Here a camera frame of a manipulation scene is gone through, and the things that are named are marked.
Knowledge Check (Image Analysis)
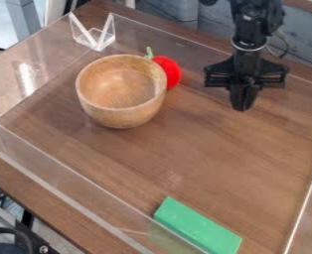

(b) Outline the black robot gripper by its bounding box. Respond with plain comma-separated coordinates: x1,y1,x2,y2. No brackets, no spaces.
205,56,289,111

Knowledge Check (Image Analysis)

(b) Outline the red plush strawberry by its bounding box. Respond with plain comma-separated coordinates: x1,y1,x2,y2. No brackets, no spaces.
146,47,182,89

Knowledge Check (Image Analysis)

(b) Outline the wooden bowl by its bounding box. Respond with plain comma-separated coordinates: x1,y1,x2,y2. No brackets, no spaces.
76,55,167,129

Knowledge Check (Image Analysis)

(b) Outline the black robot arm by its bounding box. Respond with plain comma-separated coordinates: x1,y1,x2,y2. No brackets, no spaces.
205,0,289,111

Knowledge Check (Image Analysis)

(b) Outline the green rectangular block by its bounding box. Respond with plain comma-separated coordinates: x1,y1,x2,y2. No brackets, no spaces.
154,196,242,254

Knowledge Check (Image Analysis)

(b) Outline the clear acrylic tray enclosure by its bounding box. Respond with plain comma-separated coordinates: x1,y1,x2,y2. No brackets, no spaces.
0,13,312,254

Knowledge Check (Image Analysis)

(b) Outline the black metal table bracket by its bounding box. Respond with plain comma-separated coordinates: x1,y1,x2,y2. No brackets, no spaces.
15,211,60,254

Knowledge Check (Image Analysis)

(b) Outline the black cable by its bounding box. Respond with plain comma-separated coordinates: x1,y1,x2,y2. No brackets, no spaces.
0,226,35,254

